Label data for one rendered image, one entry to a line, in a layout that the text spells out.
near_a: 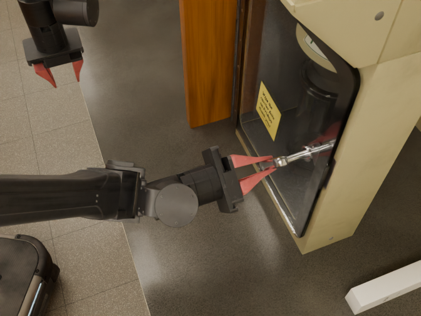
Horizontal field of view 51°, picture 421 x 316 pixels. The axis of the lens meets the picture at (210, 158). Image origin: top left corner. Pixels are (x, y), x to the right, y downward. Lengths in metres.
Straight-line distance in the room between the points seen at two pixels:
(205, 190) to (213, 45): 0.33
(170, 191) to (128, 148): 0.45
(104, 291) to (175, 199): 1.33
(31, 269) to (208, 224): 0.96
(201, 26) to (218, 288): 0.48
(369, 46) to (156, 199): 0.30
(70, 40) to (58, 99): 1.65
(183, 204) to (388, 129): 0.28
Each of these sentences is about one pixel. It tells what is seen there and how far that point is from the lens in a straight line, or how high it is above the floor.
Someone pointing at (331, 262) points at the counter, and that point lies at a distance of 0.88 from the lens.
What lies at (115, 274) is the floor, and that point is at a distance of 1.89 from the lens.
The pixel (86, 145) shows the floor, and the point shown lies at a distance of 2.27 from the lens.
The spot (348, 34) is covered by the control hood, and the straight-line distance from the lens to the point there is 0.44.
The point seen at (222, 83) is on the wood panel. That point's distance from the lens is 0.96.
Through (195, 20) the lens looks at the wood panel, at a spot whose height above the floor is 1.23.
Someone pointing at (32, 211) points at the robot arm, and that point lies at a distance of 0.48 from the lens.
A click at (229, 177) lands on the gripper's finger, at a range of 0.65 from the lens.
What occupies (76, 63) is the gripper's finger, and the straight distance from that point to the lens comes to 0.88.
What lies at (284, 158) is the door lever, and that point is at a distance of 0.64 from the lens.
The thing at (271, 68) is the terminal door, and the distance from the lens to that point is 0.70.
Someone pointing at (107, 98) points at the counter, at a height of 0.94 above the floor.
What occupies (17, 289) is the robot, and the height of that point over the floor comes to 0.24.
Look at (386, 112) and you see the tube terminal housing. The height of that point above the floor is 1.32.
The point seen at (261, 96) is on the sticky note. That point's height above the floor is 1.17.
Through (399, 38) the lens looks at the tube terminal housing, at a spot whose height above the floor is 1.44.
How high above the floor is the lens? 1.72
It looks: 54 degrees down
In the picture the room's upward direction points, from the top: straight up
